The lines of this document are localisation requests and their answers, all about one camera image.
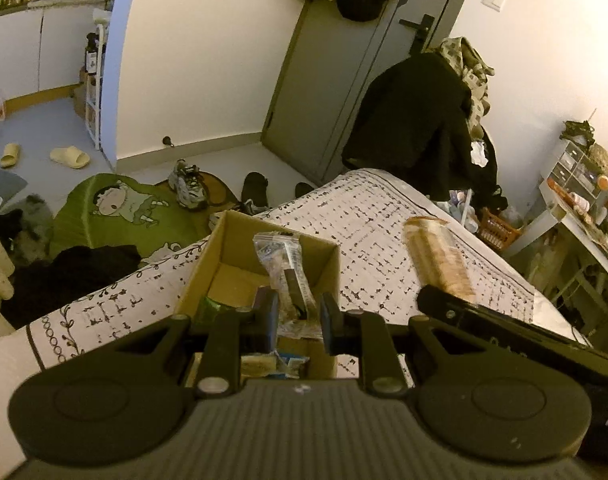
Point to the grey fluffy cloth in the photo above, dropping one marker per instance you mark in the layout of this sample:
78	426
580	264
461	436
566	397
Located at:
34	225

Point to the bread loaf package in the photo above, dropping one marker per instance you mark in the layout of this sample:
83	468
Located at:
433	255

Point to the white shelf rack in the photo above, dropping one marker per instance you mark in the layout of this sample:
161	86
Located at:
101	85

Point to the patterned scarf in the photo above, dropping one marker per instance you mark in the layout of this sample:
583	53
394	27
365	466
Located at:
471	70

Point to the dark clothes pile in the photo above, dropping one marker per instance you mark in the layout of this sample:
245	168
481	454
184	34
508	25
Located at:
74	280

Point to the dark green ornament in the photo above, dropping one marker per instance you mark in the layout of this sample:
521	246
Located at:
578	132

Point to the dark glass bottle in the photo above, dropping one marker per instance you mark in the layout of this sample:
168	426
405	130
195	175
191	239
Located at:
90	57

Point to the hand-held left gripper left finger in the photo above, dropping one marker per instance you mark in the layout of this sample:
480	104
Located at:
270	322

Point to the brown cardboard box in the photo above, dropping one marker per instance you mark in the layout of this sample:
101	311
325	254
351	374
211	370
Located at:
234	240

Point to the orange ball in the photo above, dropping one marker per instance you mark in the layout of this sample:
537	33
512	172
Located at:
603	182

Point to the white black printed blanket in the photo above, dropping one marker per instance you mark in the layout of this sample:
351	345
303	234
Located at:
364	220

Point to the clear plastic bag pile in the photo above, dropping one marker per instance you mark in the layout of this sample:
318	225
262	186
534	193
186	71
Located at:
461	207

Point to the black shoe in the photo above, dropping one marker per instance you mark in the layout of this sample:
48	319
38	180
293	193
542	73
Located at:
255	190

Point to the grey door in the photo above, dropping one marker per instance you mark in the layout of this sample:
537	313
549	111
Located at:
324	85

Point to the green cartoon mat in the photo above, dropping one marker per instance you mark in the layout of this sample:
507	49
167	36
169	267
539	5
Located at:
99	220

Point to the white kitchen cabinet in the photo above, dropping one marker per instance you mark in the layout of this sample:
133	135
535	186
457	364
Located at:
29	50

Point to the blue snack packet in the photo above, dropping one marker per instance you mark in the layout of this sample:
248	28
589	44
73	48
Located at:
291	364

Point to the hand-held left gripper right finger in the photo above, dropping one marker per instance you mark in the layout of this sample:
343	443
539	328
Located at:
328	325

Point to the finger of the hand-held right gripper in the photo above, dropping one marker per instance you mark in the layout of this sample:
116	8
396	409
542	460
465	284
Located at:
441	305

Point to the white desk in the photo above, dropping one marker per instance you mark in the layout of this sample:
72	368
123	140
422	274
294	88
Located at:
553	210

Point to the small white cloth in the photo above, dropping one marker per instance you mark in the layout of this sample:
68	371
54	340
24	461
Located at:
479	152

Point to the white drawer organiser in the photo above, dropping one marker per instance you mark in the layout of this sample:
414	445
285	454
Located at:
576	167

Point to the clear packet with dark bar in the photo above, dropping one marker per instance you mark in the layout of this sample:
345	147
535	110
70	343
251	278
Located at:
284	260

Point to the black coat pile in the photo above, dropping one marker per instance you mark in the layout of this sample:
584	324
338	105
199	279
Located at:
413	125

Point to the beige slipper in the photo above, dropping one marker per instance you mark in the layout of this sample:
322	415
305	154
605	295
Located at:
10	155
70	157

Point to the orange plastic basket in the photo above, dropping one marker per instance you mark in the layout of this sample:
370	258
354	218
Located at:
498	230

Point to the woven basket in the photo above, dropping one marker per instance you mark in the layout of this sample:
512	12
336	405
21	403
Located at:
603	159

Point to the grey sneaker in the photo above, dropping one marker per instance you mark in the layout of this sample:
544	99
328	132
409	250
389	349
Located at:
186	187

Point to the green snack packet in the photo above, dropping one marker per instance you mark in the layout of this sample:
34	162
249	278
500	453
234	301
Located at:
211	310

